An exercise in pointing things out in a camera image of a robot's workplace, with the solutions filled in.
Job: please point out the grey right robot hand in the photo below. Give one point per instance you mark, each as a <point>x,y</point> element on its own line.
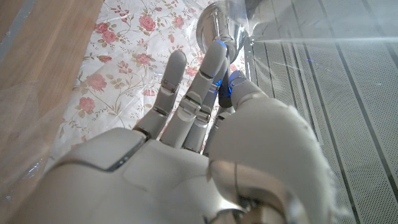
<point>186,177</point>

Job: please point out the floral rose backdrop cloth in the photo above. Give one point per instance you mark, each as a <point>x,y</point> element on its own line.
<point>124,62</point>

